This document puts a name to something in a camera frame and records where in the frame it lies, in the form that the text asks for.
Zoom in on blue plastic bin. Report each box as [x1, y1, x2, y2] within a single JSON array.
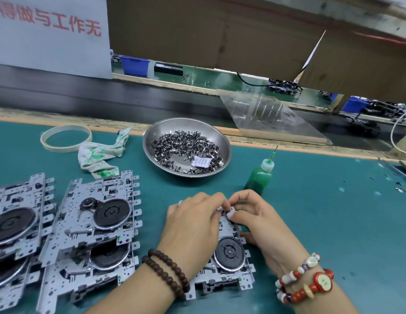
[[118, 55, 152, 78], [339, 95, 371, 116]]

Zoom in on green glue squeeze bottle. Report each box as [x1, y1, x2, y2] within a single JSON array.
[[244, 146, 279, 198]]

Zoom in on red white bead bracelet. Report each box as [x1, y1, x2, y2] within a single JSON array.
[[274, 252, 336, 305]]

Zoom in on round metal bowl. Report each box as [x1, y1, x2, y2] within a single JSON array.
[[142, 117, 233, 179]]

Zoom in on red cord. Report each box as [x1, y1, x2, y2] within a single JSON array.
[[368, 30, 406, 49]]

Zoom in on brown cardboard panel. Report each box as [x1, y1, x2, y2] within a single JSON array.
[[106, 0, 406, 106]]

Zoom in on white cable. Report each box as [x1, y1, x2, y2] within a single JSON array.
[[389, 110, 406, 158]]

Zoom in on clear plastic sheet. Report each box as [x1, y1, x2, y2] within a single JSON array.
[[217, 89, 333, 146]]

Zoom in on person's right hand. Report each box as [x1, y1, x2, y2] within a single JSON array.
[[227, 189, 312, 276]]

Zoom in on person's right forearm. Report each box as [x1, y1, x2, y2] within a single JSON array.
[[287, 284, 362, 314]]

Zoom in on finished mechanisms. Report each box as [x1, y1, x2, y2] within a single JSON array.
[[266, 77, 304, 97]]

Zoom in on brown bead bracelet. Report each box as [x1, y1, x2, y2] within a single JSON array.
[[141, 248, 192, 301]]

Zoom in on black flat box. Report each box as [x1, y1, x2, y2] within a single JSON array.
[[153, 62, 185, 76]]

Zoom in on person's left hand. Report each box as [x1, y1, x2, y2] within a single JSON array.
[[156, 191, 232, 283]]

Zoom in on pile of small metal parts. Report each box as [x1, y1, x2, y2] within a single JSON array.
[[150, 130, 225, 174]]

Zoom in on black conveyor belt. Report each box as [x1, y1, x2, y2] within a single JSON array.
[[0, 62, 406, 152]]

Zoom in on white tape ring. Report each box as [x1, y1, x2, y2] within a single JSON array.
[[39, 123, 94, 154]]

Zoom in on white green-stained cloth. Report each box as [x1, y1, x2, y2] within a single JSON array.
[[77, 125, 134, 181]]

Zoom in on white paper sign red text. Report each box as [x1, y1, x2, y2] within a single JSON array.
[[0, 0, 114, 80]]

